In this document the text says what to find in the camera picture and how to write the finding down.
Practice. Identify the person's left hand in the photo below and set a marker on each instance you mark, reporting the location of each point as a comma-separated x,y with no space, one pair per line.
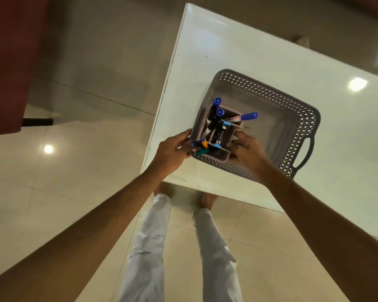
167,155

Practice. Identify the person's right hand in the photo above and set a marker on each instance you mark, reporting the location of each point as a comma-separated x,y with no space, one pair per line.
252,157

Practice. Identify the person's right thumb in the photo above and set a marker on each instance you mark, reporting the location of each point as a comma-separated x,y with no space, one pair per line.
233,152

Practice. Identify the person's left thumb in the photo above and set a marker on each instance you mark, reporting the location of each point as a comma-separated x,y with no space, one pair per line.
185,151

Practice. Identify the grey pen organizer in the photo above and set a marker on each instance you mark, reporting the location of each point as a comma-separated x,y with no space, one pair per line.
224,154

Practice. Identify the person's left forearm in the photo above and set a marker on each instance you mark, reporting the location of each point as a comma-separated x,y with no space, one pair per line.
82,235

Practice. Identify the person's right forearm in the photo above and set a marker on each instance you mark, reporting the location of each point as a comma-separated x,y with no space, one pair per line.
327,229

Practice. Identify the green marker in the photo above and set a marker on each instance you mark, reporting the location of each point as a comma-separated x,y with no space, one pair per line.
203,151

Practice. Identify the orange capped pen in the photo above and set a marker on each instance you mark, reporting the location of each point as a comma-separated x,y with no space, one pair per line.
204,143

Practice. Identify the white marker with blue cap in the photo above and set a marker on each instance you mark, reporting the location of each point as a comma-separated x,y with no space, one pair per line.
241,117

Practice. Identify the black marker with blue cap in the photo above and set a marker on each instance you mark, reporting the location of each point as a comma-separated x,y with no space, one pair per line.
214,106
220,112

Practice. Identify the person's left foot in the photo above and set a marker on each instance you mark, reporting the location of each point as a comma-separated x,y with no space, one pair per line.
163,189

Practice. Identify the person's foot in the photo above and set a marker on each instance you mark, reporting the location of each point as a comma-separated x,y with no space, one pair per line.
208,200
163,189

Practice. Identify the person's right foot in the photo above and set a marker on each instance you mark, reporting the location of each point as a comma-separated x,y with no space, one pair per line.
208,200

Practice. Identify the grey perforated plastic basket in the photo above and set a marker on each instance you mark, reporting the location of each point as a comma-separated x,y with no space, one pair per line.
280,122

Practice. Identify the white trousers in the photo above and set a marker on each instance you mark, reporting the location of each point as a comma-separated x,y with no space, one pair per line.
145,257

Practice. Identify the red curtain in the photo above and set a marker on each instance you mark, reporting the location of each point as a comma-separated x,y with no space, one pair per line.
9,59

